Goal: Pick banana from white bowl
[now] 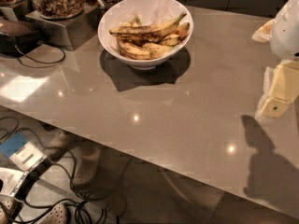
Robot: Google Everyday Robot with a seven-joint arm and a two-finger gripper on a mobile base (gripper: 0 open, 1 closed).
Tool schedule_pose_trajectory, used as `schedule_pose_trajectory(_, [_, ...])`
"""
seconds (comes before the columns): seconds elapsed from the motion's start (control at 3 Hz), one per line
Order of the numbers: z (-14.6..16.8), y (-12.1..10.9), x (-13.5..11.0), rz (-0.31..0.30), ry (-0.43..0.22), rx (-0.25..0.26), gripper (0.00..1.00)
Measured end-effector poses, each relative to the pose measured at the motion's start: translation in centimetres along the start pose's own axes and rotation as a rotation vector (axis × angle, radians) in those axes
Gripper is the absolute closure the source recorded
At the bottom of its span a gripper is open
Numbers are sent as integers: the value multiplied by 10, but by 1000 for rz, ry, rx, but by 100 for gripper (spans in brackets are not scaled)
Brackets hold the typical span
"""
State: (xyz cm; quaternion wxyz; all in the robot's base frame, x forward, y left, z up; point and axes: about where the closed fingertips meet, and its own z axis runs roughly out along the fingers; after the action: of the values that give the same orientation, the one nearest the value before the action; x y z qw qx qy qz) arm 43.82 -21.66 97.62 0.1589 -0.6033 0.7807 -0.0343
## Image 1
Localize black floor cables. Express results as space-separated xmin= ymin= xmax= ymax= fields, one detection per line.
xmin=0 ymin=115 xmax=132 ymax=224

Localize black appliance cable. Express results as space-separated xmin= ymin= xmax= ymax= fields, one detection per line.
xmin=6 ymin=35 xmax=66 ymax=69

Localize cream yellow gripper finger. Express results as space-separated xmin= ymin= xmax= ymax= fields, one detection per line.
xmin=255 ymin=60 xmax=299 ymax=119

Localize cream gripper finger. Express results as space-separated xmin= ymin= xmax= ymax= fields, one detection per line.
xmin=251 ymin=19 xmax=274 ymax=43

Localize grey slipper under table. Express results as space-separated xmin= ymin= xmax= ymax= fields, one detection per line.
xmin=72 ymin=147 xmax=101 ymax=189

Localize spotted banana front left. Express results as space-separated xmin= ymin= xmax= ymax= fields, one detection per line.
xmin=117 ymin=39 xmax=150 ymax=60

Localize long spotted top banana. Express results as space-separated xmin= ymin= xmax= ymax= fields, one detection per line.
xmin=109 ymin=12 xmax=186 ymax=40

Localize spotted banana front middle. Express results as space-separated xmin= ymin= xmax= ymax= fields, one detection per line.
xmin=142 ymin=43 xmax=173 ymax=59

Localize small banana right side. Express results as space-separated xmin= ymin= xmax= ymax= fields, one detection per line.
xmin=160 ymin=22 xmax=190 ymax=47

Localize white ceramic bowl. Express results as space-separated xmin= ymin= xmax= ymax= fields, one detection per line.
xmin=98 ymin=0 xmax=193 ymax=70

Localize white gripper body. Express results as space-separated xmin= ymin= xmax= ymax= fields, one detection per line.
xmin=270 ymin=0 xmax=299 ymax=60

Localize blue white box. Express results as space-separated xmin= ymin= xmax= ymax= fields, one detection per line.
xmin=0 ymin=133 xmax=46 ymax=171

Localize beige perforated clog shoe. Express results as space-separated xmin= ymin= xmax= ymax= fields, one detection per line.
xmin=38 ymin=203 xmax=69 ymax=224

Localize glass jar of nuts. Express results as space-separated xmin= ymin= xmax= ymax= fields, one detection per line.
xmin=32 ymin=0 xmax=84 ymax=20

